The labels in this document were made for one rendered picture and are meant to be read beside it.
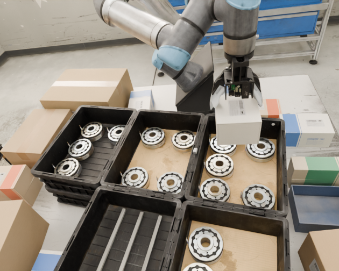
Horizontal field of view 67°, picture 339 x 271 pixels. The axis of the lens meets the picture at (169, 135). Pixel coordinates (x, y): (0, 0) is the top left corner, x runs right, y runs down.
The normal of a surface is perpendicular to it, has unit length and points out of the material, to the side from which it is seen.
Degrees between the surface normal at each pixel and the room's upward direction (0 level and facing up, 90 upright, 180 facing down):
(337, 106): 0
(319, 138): 90
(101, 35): 90
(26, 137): 0
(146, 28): 52
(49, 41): 90
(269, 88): 0
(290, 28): 90
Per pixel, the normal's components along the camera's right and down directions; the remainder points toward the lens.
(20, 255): 0.99, -0.10
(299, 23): -0.08, 0.72
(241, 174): -0.15, -0.69
